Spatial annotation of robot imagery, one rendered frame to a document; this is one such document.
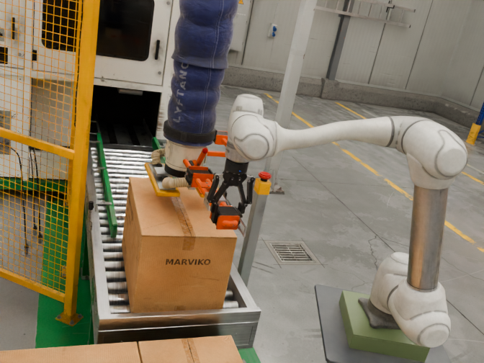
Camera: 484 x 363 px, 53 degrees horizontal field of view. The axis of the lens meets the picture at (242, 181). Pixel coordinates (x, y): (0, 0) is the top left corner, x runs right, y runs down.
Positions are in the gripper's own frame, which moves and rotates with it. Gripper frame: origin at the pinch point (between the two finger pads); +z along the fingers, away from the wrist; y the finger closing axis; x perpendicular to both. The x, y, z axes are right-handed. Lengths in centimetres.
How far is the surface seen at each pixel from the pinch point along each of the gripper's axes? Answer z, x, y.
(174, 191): 11.5, -43.8, 7.9
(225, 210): -2.0, 0.8, 1.2
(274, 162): 88, -304, -162
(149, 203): 25, -58, 15
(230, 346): 65, -9, -16
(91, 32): -41, -98, 43
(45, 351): 65, -13, 55
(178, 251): 31.8, -28.8, 6.1
